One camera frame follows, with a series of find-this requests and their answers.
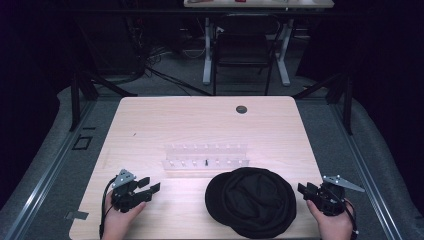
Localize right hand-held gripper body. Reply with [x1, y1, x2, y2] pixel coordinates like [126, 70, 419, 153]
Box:
[313, 174, 366, 217]

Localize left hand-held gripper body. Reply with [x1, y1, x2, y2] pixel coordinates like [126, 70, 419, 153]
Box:
[110, 168, 148, 214]

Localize black hat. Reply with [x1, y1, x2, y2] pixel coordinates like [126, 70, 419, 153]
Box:
[204, 166, 298, 240]

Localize clear acrylic rack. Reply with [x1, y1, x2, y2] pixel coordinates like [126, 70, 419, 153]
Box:
[161, 143, 251, 171]

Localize person's left hand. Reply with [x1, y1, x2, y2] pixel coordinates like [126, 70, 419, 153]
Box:
[101, 200, 148, 240]

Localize person's right hand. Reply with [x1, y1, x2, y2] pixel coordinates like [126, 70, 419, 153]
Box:
[306, 199, 355, 240]

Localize black metal stand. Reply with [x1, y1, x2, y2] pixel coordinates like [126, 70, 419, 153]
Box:
[68, 19, 138, 132]
[292, 71, 354, 136]

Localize black chair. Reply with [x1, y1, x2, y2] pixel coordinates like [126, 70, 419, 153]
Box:
[211, 13, 282, 97]

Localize white desk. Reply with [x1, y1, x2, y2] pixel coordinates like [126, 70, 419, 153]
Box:
[183, 0, 335, 87]

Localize black cable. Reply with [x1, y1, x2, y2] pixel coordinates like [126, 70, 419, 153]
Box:
[333, 189, 360, 240]
[98, 176, 118, 240]

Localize black floor cables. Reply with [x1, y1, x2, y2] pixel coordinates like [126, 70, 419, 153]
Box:
[124, 16, 214, 98]

